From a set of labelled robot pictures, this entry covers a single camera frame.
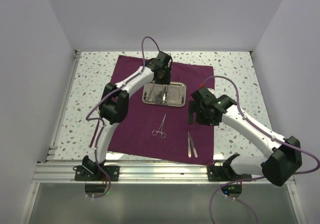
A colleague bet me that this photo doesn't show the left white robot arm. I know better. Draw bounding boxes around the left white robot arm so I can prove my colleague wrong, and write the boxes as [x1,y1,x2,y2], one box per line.
[82,51,173,181]

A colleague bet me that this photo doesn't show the purple surgical cloth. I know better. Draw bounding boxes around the purple surgical cloth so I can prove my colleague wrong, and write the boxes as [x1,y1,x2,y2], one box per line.
[98,56,214,166]

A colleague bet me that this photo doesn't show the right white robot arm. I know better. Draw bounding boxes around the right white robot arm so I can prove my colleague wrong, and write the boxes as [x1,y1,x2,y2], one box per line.
[188,87,302,187]

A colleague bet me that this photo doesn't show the aluminium front rail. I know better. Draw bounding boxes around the aluminium front rail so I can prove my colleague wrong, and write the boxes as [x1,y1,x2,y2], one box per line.
[31,160,296,184]

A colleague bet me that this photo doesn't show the aluminium rail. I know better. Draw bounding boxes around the aluminium rail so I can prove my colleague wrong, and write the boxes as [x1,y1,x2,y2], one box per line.
[31,160,296,184]
[45,50,82,162]

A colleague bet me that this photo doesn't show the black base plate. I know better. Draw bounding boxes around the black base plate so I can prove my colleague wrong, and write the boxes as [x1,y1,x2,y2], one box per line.
[73,165,120,182]
[206,165,252,182]

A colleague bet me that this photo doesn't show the steel hemostat forceps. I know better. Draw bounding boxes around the steel hemostat forceps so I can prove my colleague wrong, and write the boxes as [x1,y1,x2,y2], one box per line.
[152,114,167,139]

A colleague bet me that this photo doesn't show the aluminium left rail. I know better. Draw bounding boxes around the aluminium left rail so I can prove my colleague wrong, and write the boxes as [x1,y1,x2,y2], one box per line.
[45,50,82,162]

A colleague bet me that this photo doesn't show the steel instrument tray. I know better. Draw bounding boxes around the steel instrument tray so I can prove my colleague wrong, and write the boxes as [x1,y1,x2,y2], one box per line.
[142,82,187,107]

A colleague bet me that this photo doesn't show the steel tweezers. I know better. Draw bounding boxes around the steel tweezers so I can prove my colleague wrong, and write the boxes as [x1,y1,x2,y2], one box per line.
[187,131,192,158]
[189,133,198,158]

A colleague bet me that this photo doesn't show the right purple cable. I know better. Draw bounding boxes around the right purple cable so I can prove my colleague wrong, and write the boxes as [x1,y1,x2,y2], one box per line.
[199,75,320,224]

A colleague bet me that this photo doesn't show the steel scissors in tray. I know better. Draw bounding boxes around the steel scissors in tray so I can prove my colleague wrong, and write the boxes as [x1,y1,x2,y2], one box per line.
[145,82,155,101]

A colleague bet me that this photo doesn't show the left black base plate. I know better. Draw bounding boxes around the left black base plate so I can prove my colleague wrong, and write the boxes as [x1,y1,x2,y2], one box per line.
[73,165,120,182]

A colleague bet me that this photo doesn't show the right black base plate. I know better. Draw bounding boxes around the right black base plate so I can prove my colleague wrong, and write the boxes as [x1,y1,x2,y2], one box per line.
[206,165,252,182]

